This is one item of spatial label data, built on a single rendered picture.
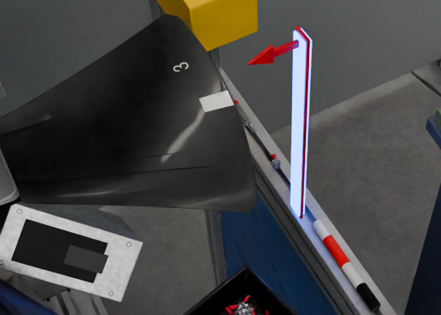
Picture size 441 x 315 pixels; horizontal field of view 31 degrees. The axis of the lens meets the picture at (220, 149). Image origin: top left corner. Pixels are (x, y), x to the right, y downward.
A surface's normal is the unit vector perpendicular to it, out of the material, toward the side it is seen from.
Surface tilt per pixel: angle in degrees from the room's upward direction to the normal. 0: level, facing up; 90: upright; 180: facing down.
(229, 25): 90
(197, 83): 17
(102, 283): 50
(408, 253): 0
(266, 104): 90
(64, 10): 90
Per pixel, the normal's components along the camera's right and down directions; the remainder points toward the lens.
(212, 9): 0.45, 0.69
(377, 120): -0.06, -0.61
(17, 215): 0.31, 0.14
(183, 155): 0.25, -0.42
